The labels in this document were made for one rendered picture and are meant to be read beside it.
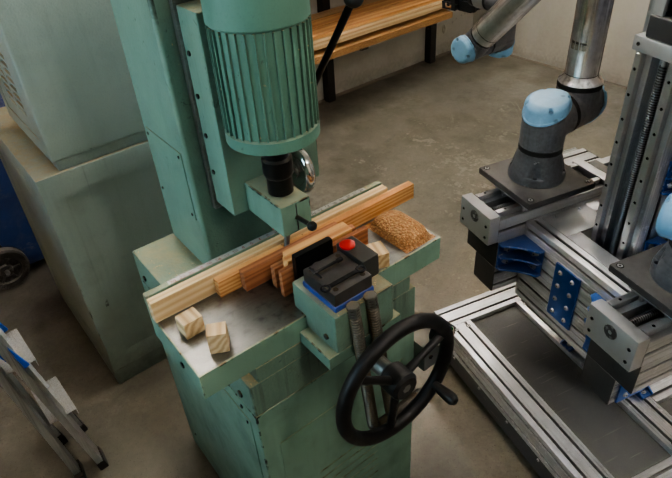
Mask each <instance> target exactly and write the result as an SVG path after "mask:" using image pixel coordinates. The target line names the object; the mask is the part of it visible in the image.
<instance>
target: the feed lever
mask: <svg viewBox="0 0 672 478"><path fill-rule="evenodd" d="M363 1H364V0H344V3H345V4H346V5H345V7H344V10H343V12H342V14H341V16H340V19H339V21H338V23H337V25H336V28H335V30H334V32H333V34H332V37H331V39H330V41H329V43H328V46H327V48H326V50H325V52H324V55H323V57H322V59H321V61H320V64H319V66H318V68H317V70H316V83H317V86H318V83H319V81H320V79H321V77H322V75H323V73H324V70H325V68H326V66H327V64H328V62H329V60H330V57H331V55H332V53H333V51H334V49H335V47H336V45H337V42H338V40H339V38H340V36H341V34H342V32H343V29H344V27H345V25H346V23H347V21H348V19H349V16H350V14H351V12H352V10H353V9H355V8H358V7H359V6H361V5H362V3H363Z"/></svg>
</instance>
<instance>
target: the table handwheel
mask: <svg viewBox="0 0 672 478"><path fill-rule="evenodd" d="M425 328H431V329H434V330H435V331H436V332H437V333H436V334H435V336H434V337H433V338H432V339H431V340H430V341H429V342H428V343H427V344H426V345H425V346H424V348H423V349H422V350H421V351H420V352H419V353H418V354H417V355H416V356H415V357H414V358H413V359H412V360H411V361H410V362H409V363H408V364H407V365H406V366H405V365H404V364H403V363H401V362H400V361H396V362H390V361H389V360H388V359H387V358H386V357H385V356H383V354H384V353H385V352H386V351H387V350H388V349H390V348H391V347H392V346H393V345H394V344H395V343H397V342H398V341H399V340H401V339H402V338H403V337H405V336H407V335H408V334H410V333H412V332H415V331H417V330H420V329H425ZM438 344H439V352H438V356H437V360H436V362H435V365H434V367H433V370H432V372H431V374H430V376H429V377H428V379H427V381H426V382H425V384H424V386H423V387H422V388H421V390H420V391H419V393H418V394H417V395H416V396H415V398H414V399H413V400H412V401H411V402H410V403H409V404H408V405H407V406H406V407H405V408H404V409H403V410H402V411H401V412H400V413H399V414H398V415H397V409H398V404H399V400H403V399H405V398H407V397H408V396H409V395H410V394H411V393H412V392H413V390H414V389H415V386H416V383H417V377H416V375H415V374H414V373H413V371H414V370H415V369H416V368H417V367H418V366H419V364H420V363H421V362H422V361H423V360H424V359H425V358H426V357H427V355H428V354H429V353H430V352H431V351H432V350H433V349H434V348H435V347H436V346H437V345H438ZM453 349H454V337H453V332H452V329H451V327H450V325H449V323H448V322H447V321H446V320H445V319H444V318H443V317H441V316H439V315H437V314H434V313H419V314H415V315H411V316H409V317H406V318H404V319H402V320H400V321H399V322H397V323H395V324H394V325H392V326H391V327H389V328H388V329H387V330H385V331H384V332H383V333H382V334H380V335H379V336H378V337H377V338H376V339H375V340H374V341H373V342H372V343H371V344H370V345H368V346H367V348H366V349H365V351H364V352H363V353H362V354H361V356H360V357H359V358H358V360H357V361H356V362H355V364H354V365H353V367H352V369H351V370H350V372H349V374H348V375H347V377H346V379H345V381H344V383H343V386H342V388H341V391H340V394H339V397H338V401H337V405H336V413H335V419H336V426H337V429H338V432H339V433H340V435H341V437H342V438H343V439H344V440H345V441H346V442H348V443H350V444H352V445H355V446H371V445H375V444H378V443H381V442H383V441H385V440H387V439H389V438H390V437H392V436H394V435H395V434H397V433H398V432H400V431H401V430H402V429H404V428H405V427H406V426H407V425H408V424H410V423H411V422H412V421H413V420H414V419H415V418H416V417H417V416H418V415H419V414H420V413H421V412H422V410H423V409H424V408H425V407H426V406H427V404H428V403H429V402H430V400H431V399H432V398H433V396H434V395H435V393H436V391H435V390H434V389H433V388H432V384H433V383H434V382H435V381H438V382H439V383H442V382H443V380H444V378H445V375H446V373H447V371H448V368H449V366H450V363H451V359H452V355H453ZM370 370H372V371H373V372H374V373H375V374H377V375H378V376H367V374H368V373H369V371H370ZM361 385H380V387H381V388H382V389H384V390H385V391H386V392H387V393H388V394H389V395H390V396H391V399H390V408H389V414H388V419H387V423H385V424H383V425H381V426H379V427H377V428H374V429H371V430H367V431H360V430H357V429H355V428H354V426H353V424H352V420H351V413H352V407H353V403H354V400H355V397H356V395H357V392H358V390H359V388H360V386H361Z"/></svg>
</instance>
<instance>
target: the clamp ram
mask: <svg viewBox="0 0 672 478"><path fill-rule="evenodd" d="M332 254H333V243H332V238H330V237H329V236H327V237H325V238H323V239H321V240H319V241H317V242H315V243H313V244H311V245H309V246H307V247H305V248H303V249H302V250H300V251H298V252H296V253H294V254H292V263H293V271H294V278H295V280H297V279H299V278H301V277H302V276H304V274H303V270H304V269H306V268H307V267H309V266H311V265H313V264H315V263H317V262H319V261H320V260H322V259H324V258H326V257H328V256H330V255H332Z"/></svg>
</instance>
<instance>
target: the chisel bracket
mask: <svg viewBox="0 0 672 478"><path fill-rule="evenodd" d="M244 185H245V190H246V196H247V202H248V208H249V210H250V211H252V212H253V213H254V214H255V215H257V216H258V217H259V218H260V219H262V220H263V221H264V222H265V223H267V224H268V225H269V226H271V227H272V228H273V229H274V230H276V231H277V232H278V233H279V234H281V235H282V236H283V237H287V236H289V235H291V234H293V233H295V232H297V231H299V230H301V229H303V228H305V227H307V226H306V225H305V224H303V223H301V222H300V221H298V220H296V219H295V217H296V215H299V216H301V217H303V218H305V219H306V220H308V221H312V218H311V208H310V198H309V196H308V195H307V194H305V193H304V192H302V191H301V190H299V189H298V188H296V187H295V186H293V188H294V190H293V192H292V193H291V194H290V195H288V196H285V197H274V196H271V195H270V194H269V193H268V188H267V181H266V177H265V176H264V174H263V175H261V176H258V177H256V178H253V179H251V180H249V181H246V182H245V184H244Z"/></svg>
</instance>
